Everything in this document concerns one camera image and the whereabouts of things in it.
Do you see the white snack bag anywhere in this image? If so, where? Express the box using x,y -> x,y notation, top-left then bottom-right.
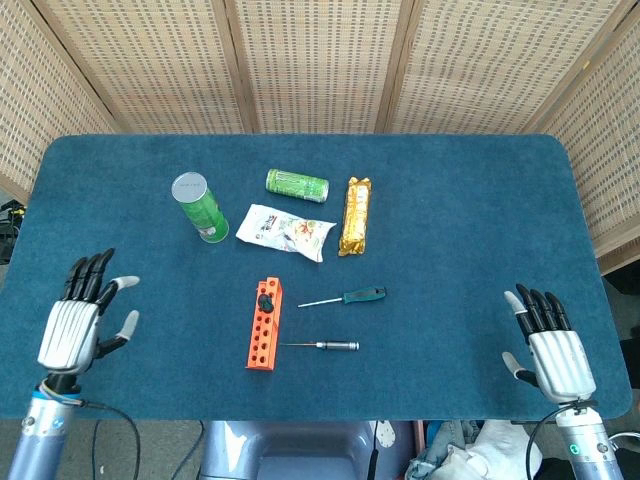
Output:
234,203 -> 338,264

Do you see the white crumpled cloth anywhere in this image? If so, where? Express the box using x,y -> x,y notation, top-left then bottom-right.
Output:
407,419 -> 546,480

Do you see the black equipment with cables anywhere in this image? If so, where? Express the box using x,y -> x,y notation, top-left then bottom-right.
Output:
0,198 -> 26,266

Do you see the green chips tube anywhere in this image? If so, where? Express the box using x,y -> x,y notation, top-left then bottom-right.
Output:
170,171 -> 231,245

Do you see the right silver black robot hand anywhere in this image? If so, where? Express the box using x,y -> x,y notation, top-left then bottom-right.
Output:
501,283 -> 599,404

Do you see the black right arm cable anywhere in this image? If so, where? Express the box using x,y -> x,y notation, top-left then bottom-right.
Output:
522,402 -> 599,480

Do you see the gold foil biscuit pack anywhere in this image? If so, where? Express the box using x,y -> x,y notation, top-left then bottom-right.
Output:
338,176 -> 373,258

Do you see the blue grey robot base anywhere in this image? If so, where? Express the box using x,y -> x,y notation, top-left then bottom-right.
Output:
199,419 -> 416,480

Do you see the orange tool holder block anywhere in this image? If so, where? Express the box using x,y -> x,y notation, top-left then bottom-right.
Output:
245,276 -> 284,372

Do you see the green drink can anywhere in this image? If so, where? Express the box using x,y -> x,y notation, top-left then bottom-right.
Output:
265,168 -> 331,205

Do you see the teal handled screwdriver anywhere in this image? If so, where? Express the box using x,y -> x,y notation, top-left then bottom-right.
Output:
297,285 -> 388,309

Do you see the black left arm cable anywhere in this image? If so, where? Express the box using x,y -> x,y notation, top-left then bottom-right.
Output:
74,399 -> 142,480

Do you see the white perforated plate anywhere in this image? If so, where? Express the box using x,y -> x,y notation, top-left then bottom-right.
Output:
375,419 -> 397,451

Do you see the woven bamboo screen panel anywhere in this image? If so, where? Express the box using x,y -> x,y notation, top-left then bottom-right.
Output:
212,0 -> 416,135
29,0 -> 259,135
0,0 -> 124,204
522,14 -> 640,276
374,0 -> 640,135

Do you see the blue felt table mat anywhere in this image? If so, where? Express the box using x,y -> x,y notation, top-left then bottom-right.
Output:
0,133 -> 634,422

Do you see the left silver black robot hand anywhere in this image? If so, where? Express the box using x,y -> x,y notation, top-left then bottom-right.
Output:
37,247 -> 141,376

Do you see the metal handled precision screwdriver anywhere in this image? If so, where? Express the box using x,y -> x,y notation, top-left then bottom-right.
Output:
278,340 -> 361,351

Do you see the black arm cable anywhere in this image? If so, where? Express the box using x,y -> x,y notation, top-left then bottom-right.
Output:
522,402 -> 599,480
74,399 -> 142,480

